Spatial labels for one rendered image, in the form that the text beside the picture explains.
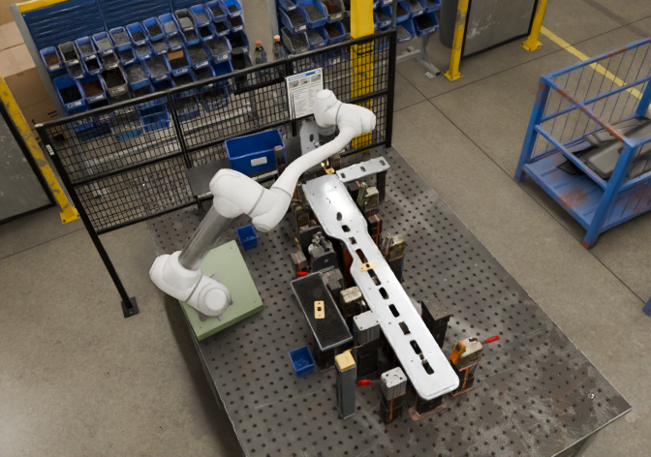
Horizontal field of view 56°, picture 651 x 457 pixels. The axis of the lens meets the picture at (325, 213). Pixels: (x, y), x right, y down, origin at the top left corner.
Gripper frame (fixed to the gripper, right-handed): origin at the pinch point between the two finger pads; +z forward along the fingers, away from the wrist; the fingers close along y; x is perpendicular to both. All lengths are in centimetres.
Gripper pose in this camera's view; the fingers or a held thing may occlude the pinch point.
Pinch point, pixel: (327, 162)
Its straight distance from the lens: 301.0
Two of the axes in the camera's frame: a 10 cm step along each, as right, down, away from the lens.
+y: 9.2, -3.1, 2.4
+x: -3.9, -6.7, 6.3
